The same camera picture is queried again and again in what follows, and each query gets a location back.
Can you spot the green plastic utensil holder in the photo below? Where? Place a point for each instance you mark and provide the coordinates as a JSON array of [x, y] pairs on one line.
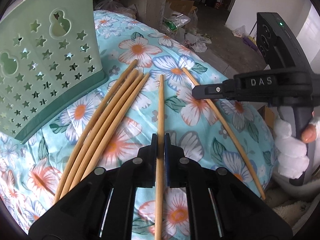
[[50, 80]]

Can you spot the small cardboard box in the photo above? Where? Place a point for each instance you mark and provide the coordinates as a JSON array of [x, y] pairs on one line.
[[266, 118]]

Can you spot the bunch of wooden chopsticks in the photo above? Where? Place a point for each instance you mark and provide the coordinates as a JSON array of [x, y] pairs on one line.
[[72, 172]]

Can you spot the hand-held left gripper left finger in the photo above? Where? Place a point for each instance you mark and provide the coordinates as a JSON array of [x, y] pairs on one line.
[[155, 150]]

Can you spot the person's right hand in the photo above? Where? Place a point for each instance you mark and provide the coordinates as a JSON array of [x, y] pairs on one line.
[[291, 152]]

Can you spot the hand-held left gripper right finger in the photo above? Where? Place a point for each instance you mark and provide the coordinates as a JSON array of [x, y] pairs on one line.
[[167, 165]]

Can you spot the small translucent plastic bag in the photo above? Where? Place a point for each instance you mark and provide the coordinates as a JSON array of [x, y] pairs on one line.
[[240, 31]]

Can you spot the purple broom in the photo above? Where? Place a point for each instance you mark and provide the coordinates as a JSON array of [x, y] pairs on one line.
[[250, 42]]

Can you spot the single wooden chopstick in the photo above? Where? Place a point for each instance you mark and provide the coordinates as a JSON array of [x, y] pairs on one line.
[[161, 105], [239, 155]]

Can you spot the cream fluffy rug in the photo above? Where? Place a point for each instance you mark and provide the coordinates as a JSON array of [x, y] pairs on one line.
[[292, 212]]

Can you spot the floral turquoise blanket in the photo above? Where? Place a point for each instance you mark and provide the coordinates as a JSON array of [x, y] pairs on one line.
[[195, 135]]

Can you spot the concrete kitchen counter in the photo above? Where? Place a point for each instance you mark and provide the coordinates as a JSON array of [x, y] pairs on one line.
[[151, 0]]

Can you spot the silver green packet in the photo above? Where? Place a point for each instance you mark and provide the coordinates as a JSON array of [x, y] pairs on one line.
[[175, 23]]

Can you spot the crumpled white plastic bag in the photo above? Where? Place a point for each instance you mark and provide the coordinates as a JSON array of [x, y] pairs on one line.
[[196, 41]]

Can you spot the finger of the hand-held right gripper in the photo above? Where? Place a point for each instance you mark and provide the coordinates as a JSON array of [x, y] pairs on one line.
[[215, 90]]

